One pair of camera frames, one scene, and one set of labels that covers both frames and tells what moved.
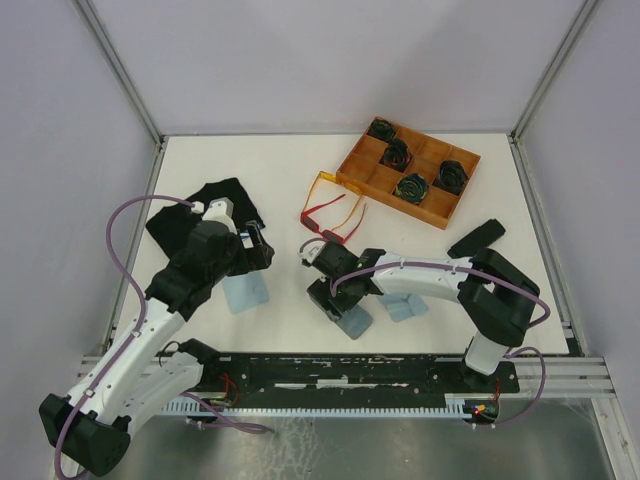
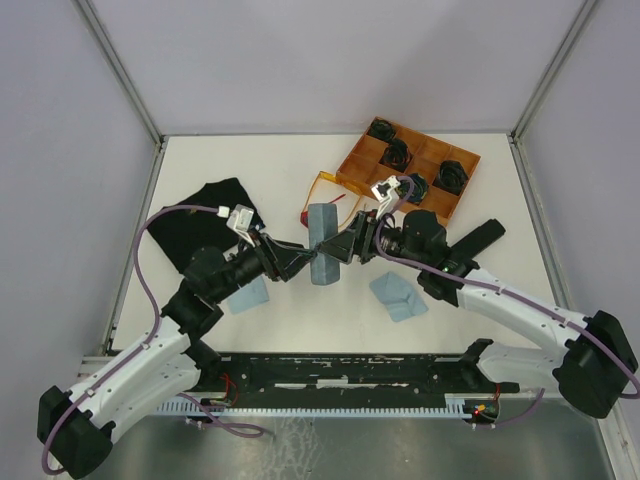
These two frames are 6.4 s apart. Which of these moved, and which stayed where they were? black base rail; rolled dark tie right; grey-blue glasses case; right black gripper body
Moved: grey-blue glasses case; right black gripper body
Stayed: black base rail; rolled dark tie right
